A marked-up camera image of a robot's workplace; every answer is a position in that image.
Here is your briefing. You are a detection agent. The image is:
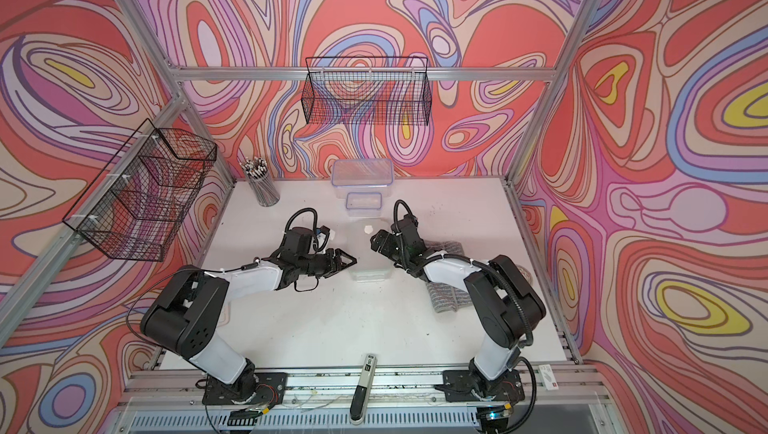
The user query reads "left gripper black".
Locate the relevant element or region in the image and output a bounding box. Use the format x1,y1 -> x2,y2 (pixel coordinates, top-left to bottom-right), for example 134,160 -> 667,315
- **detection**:
297,249 -> 358,279

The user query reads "grey striped cloth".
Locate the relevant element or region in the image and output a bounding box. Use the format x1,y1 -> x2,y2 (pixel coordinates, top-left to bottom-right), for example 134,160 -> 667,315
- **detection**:
425,240 -> 472,314

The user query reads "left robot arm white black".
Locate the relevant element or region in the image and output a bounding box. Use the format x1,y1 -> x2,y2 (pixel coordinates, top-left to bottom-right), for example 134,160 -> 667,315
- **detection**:
140,227 -> 357,404

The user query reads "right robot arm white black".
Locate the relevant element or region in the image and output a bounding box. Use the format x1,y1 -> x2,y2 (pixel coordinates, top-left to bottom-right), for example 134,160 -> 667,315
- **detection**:
370,214 -> 547,402

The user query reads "small clear box blue lid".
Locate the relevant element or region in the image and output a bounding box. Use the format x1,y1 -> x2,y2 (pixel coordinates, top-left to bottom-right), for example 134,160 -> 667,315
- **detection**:
345,191 -> 383,212

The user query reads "large clear box blue lid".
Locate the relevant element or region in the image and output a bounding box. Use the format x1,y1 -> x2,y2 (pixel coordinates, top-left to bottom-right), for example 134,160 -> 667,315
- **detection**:
331,158 -> 394,198

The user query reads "mesh pen cup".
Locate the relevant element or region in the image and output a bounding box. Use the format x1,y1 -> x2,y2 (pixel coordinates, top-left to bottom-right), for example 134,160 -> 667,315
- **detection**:
241,157 -> 280,207

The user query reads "tape roll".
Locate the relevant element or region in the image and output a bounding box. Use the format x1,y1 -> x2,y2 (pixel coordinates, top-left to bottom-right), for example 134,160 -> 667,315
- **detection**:
518,265 -> 533,283

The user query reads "white calculator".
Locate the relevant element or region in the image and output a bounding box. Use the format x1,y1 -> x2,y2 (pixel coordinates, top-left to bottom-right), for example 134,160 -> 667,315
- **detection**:
217,303 -> 231,327

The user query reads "black white marker pen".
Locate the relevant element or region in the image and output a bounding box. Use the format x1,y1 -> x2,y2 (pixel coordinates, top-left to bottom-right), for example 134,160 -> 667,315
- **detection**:
349,354 -> 377,425

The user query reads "white red label tag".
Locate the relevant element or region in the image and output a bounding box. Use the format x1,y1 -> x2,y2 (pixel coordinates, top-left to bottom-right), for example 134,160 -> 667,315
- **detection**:
538,364 -> 559,391

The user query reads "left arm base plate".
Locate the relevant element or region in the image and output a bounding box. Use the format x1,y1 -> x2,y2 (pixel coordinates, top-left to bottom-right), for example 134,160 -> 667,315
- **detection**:
195,372 -> 288,406

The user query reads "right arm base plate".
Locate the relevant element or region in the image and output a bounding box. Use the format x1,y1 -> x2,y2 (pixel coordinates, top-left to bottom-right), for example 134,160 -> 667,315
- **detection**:
435,370 -> 526,404

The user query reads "black wire basket back wall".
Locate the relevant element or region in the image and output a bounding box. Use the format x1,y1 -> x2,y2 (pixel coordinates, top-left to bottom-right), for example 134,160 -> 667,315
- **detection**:
301,54 -> 432,126

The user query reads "black wire basket wall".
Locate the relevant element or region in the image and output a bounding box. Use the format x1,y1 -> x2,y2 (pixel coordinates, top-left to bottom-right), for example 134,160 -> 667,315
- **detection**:
62,120 -> 218,262
301,54 -> 432,126

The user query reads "black wire basket left wall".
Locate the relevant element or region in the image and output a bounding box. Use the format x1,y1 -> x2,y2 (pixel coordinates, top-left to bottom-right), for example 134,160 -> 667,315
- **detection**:
62,120 -> 218,262

